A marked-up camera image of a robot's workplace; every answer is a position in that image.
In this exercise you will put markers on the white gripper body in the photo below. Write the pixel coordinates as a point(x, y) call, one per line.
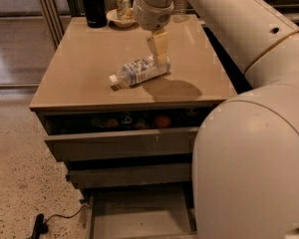
point(151, 17)

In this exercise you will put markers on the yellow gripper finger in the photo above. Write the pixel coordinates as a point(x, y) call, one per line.
point(158, 43)

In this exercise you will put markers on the blue labelled plastic bottle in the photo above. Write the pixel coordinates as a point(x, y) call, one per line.
point(137, 72)

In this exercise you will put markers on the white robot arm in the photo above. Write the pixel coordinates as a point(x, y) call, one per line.
point(245, 165)

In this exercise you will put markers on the clear water bottle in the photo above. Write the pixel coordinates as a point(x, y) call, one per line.
point(179, 11)

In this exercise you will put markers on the orange fruit in drawer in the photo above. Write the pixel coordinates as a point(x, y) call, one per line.
point(162, 121)

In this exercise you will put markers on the dark snack bag in drawer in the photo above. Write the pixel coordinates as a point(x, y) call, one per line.
point(122, 120)

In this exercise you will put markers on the top drawer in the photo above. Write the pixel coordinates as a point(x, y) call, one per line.
point(73, 138)

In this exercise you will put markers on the drawer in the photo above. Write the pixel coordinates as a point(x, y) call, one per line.
point(162, 211)
point(131, 171)
point(73, 138)

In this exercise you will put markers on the middle drawer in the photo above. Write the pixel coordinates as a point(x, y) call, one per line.
point(131, 171)

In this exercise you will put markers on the bottom drawer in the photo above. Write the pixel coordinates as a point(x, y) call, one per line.
point(162, 211)

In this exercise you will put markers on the can in bowl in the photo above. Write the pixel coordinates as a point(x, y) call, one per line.
point(123, 7)

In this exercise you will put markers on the cream bowl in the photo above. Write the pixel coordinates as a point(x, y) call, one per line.
point(126, 21)

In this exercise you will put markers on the black insulated flask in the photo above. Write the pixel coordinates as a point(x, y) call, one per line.
point(95, 13)

